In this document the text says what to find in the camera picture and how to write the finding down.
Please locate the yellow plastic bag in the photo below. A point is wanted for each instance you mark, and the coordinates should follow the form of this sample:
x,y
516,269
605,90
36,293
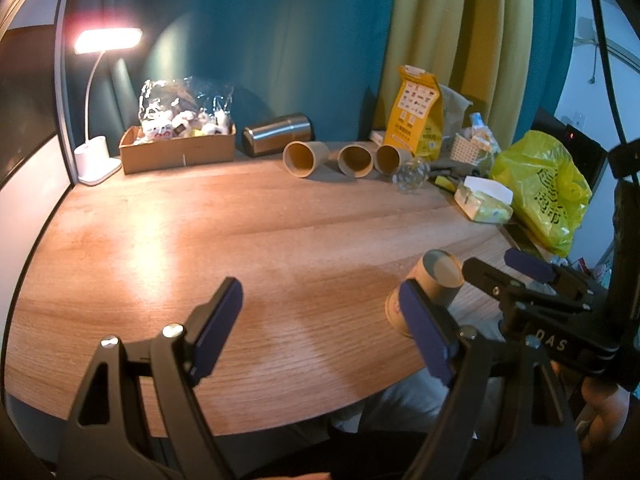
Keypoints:
x,y
542,187

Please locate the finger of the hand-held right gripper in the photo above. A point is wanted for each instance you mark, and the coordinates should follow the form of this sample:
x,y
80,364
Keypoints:
x,y
530,264
487,275

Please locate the person's white clothing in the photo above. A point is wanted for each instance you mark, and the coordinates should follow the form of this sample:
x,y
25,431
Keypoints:
x,y
395,402

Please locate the yellow paper bag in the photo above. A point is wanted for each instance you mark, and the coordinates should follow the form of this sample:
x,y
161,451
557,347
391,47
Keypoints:
x,y
415,115

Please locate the white plastic bag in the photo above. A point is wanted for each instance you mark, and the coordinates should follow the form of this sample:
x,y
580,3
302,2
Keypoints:
x,y
456,110

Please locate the tissue box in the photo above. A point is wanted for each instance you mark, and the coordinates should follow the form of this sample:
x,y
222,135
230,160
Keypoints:
x,y
484,200

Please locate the white desk lamp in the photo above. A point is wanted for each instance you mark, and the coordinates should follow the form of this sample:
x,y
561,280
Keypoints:
x,y
95,157

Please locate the stainless steel tumbler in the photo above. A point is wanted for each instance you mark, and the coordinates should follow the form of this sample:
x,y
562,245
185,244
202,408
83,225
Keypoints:
x,y
277,132

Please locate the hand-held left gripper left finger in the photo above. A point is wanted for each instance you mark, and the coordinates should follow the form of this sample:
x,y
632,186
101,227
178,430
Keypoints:
x,y
217,322

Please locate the beige cup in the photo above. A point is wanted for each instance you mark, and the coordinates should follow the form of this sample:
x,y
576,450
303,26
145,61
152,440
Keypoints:
x,y
392,159
305,157
356,159

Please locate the cardboard box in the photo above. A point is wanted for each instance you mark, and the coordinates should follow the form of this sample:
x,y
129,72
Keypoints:
x,y
175,152

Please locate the yellow curtain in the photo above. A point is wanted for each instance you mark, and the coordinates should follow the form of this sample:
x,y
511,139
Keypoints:
x,y
465,40

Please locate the clear bag of toys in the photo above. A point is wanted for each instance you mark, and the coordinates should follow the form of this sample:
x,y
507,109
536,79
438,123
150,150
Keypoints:
x,y
185,110

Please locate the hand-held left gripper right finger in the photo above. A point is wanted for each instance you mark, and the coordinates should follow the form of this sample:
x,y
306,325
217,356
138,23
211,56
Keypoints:
x,y
424,330

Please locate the brown paper cup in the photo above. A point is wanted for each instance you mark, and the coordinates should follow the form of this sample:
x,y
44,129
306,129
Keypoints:
x,y
434,286

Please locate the black electronic box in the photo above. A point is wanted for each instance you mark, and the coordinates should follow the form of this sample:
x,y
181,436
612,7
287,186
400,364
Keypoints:
x,y
575,142

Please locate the person's right forearm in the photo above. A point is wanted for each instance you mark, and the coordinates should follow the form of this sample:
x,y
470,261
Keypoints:
x,y
607,410

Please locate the white plastic basket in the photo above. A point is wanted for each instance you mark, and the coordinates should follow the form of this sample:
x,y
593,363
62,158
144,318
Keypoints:
x,y
472,147

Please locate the green sponge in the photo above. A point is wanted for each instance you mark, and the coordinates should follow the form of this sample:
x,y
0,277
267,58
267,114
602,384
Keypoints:
x,y
444,181

